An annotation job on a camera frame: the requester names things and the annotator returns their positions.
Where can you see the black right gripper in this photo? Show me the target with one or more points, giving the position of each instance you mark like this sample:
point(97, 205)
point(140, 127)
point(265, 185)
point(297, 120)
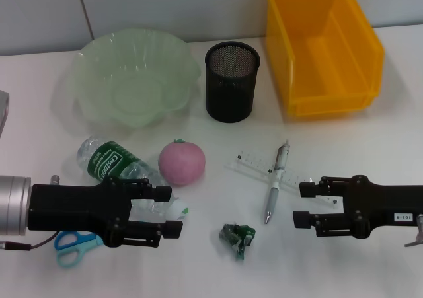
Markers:
point(380, 205)

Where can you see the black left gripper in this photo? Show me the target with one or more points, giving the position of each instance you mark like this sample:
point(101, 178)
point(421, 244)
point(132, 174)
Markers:
point(72, 207)

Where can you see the pink toy peach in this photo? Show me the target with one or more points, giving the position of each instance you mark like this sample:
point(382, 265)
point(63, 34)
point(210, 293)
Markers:
point(181, 162)

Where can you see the green plastic wrapper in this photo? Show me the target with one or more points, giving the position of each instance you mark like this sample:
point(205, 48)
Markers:
point(238, 238)

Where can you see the clear green-label water bottle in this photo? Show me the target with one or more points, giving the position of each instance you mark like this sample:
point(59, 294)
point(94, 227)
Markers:
point(105, 159)

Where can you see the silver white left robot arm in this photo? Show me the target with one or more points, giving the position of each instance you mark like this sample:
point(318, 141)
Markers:
point(16, 205)

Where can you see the grey white ballpoint pen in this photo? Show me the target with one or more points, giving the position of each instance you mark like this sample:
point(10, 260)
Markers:
point(273, 195)

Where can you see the transparent plastic ruler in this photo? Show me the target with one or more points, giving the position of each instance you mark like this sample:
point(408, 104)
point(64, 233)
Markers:
point(254, 166)

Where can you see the blue teal scissors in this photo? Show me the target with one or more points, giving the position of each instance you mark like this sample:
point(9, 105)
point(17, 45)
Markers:
point(67, 258)

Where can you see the translucent green fruit plate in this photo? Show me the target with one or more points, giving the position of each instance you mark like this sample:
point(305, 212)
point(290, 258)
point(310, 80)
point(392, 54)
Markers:
point(132, 80)

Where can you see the black mesh pen holder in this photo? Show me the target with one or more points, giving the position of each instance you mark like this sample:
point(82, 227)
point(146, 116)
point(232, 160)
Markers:
point(231, 90)

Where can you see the yellow plastic bin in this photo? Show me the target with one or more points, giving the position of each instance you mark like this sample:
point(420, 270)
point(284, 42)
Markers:
point(330, 47)

